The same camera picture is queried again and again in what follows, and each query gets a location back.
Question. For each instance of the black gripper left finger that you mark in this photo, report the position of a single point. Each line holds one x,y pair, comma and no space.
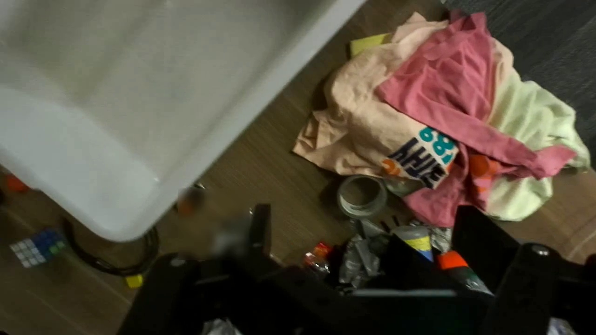
181,292

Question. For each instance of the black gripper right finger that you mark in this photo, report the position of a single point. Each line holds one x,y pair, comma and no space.
532,281

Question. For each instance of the pale green fluffy towel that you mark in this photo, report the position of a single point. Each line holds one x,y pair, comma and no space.
533,142

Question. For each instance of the pink cloth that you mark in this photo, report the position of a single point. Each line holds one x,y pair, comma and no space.
450,84

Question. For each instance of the peach printed cloth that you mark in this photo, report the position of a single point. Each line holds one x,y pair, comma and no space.
356,132

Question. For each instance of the yellow cloth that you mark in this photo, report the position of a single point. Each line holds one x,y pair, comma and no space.
360,45

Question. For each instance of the white plastic bowl tub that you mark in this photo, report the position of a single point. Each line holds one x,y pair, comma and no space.
116,106

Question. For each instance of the small orange black roll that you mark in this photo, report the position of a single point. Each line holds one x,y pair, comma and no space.
193,199

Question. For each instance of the rubiks cube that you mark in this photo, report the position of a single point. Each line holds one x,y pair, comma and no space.
38,248

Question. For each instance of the white tape roll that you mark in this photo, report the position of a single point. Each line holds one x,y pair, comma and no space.
362,196

